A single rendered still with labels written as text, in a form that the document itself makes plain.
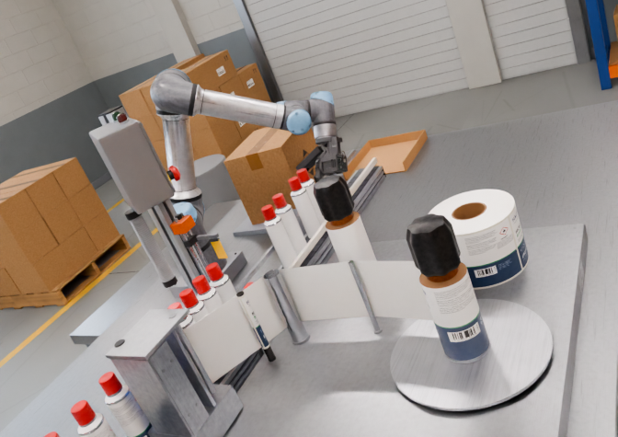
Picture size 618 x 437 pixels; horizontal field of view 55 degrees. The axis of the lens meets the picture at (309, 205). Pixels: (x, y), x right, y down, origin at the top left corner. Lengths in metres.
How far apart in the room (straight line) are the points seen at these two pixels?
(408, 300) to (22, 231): 3.87
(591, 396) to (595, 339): 0.15
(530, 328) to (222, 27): 5.99
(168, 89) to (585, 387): 1.30
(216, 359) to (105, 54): 6.97
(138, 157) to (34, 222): 3.55
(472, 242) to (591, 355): 0.31
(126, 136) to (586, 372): 1.02
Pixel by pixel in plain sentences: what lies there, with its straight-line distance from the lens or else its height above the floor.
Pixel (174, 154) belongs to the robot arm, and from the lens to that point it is 1.95.
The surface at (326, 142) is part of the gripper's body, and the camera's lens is 1.94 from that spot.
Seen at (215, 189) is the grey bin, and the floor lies 0.47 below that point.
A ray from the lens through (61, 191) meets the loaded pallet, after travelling 5.04.
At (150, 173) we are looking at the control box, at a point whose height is 1.36.
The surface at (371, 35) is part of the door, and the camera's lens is 6.06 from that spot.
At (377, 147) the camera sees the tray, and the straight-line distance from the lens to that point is 2.55.
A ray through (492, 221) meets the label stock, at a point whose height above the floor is 1.02.
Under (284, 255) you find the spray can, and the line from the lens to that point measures 1.69.
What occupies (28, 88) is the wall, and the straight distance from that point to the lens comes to 7.83.
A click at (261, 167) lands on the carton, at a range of 2.09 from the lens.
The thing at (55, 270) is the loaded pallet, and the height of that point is 0.25.
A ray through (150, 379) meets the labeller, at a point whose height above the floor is 1.09.
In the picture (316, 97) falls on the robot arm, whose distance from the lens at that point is 1.95.
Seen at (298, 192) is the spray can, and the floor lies 1.04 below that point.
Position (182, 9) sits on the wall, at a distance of 7.12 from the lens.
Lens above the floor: 1.66
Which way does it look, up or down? 22 degrees down
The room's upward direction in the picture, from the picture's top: 22 degrees counter-clockwise
